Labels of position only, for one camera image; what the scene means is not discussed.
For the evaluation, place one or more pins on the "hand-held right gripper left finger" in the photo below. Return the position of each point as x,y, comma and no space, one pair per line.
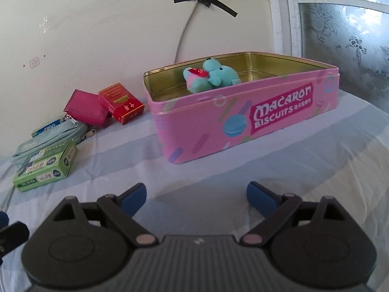
133,199

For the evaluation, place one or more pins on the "teal zipper pouch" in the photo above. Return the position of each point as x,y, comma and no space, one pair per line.
45,141

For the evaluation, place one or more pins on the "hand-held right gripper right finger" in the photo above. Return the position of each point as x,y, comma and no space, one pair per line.
258,196

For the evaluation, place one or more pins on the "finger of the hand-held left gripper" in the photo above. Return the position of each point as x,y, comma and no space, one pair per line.
13,237

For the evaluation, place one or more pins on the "green cardboard box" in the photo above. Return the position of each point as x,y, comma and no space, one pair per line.
42,170

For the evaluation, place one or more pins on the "red cigarette box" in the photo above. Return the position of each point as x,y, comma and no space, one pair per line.
121,105

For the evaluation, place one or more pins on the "blue and white packet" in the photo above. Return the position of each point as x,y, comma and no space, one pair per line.
45,129

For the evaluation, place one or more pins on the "pink cardboard box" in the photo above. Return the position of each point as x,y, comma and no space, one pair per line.
243,121

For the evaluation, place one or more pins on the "frosted glass window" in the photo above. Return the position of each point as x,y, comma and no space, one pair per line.
343,36

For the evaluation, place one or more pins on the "magenta packet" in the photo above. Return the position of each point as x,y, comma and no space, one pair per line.
86,108

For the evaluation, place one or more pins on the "teal plush toy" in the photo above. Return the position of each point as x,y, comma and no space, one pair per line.
218,74

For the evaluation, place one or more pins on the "striped blue tablecloth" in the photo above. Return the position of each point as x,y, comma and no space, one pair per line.
194,173

